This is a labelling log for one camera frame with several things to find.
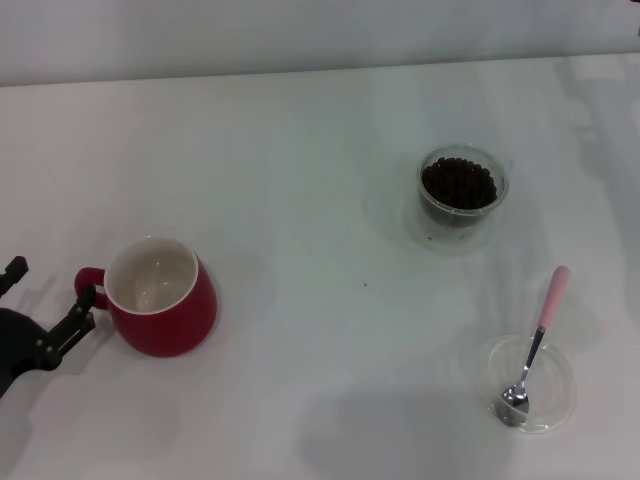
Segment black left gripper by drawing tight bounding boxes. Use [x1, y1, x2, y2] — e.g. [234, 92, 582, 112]
[0, 255, 97, 399]

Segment red ceramic mug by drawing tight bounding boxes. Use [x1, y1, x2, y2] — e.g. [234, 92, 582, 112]
[74, 236, 220, 359]

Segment pink handled metal spoon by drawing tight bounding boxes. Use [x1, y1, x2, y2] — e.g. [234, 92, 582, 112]
[492, 265, 571, 429]

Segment clear glass cup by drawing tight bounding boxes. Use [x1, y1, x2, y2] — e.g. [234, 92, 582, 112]
[403, 143, 510, 256]

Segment coffee beans in glass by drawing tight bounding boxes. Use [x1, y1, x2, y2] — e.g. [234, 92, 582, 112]
[419, 156, 499, 230]

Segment clear glass dish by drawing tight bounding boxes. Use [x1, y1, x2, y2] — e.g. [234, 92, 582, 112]
[469, 333, 579, 435]

